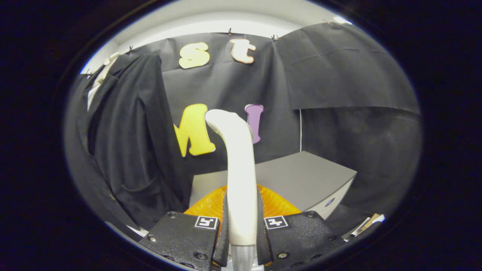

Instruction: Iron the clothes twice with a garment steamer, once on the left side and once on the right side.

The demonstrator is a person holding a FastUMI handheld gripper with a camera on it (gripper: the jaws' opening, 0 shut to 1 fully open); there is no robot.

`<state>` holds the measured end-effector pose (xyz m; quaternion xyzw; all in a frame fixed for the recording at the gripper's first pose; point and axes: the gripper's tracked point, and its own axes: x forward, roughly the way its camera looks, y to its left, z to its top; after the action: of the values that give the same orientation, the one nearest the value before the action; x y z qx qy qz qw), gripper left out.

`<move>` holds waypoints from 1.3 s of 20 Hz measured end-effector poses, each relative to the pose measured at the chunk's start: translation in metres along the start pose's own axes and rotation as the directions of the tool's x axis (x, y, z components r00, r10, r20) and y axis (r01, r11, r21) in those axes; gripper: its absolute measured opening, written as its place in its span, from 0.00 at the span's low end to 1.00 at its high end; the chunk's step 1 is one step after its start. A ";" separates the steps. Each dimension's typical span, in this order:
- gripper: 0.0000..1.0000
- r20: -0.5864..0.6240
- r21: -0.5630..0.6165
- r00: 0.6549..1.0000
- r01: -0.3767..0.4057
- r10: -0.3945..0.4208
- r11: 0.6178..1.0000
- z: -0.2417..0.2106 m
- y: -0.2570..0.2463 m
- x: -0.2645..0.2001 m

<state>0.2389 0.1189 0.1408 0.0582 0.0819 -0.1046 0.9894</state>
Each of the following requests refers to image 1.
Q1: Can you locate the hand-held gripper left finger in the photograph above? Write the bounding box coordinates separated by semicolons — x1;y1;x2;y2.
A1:
139;184;230;271

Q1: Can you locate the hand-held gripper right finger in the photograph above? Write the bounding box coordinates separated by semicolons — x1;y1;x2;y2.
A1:
256;184;347;271

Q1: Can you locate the white garment steamer wand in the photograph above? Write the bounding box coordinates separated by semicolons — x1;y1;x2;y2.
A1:
205;109;258;271

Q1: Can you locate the black blazer jacket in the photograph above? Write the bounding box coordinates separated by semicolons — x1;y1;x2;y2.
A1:
75;53;189;231

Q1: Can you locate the white shirt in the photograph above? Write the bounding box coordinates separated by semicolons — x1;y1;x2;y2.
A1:
87;72;111;111

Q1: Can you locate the white clothes hanger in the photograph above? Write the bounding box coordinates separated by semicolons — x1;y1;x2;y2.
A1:
102;52;121;81

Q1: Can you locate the grey cabinet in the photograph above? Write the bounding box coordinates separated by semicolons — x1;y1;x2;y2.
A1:
188;151;357;221

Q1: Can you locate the brown cardboard box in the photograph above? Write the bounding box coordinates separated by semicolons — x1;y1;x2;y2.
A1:
345;213;385;241

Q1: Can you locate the black backdrop cloth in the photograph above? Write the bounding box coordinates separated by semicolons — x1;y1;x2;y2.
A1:
64;21;422;241

